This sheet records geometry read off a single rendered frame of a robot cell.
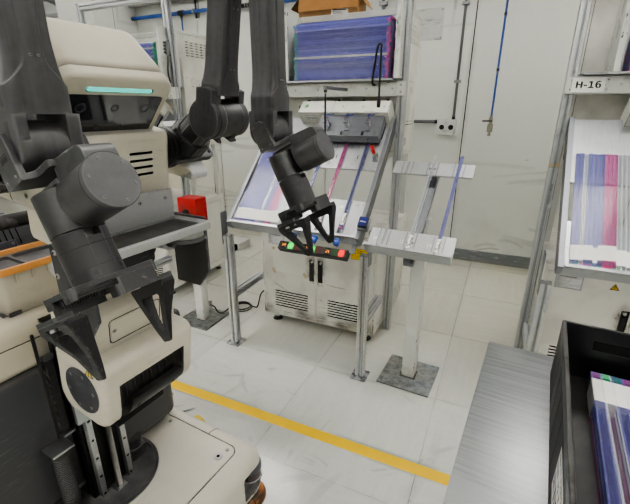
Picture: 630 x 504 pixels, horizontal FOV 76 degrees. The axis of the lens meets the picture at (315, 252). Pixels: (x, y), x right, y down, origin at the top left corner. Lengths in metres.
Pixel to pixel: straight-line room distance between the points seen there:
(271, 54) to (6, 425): 0.97
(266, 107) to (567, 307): 1.66
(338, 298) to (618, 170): 1.38
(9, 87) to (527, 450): 0.76
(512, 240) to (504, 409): 3.01
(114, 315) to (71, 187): 0.47
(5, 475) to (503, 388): 1.08
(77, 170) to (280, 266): 1.99
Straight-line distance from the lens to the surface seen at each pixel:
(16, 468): 1.25
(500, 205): 3.63
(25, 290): 1.14
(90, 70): 0.74
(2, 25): 0.51
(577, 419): 0.77
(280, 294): 2.44
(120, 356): 0.89
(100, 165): 0.44
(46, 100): 0.51
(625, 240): 1.79
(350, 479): 1.66
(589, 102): 2.25
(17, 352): 1.12
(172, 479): 1.35
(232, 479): 1.33
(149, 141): 0.87
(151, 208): 0.86
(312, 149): 0.75
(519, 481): 0.66
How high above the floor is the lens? 1.26
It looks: 20 degrees down
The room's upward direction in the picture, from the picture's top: straight up
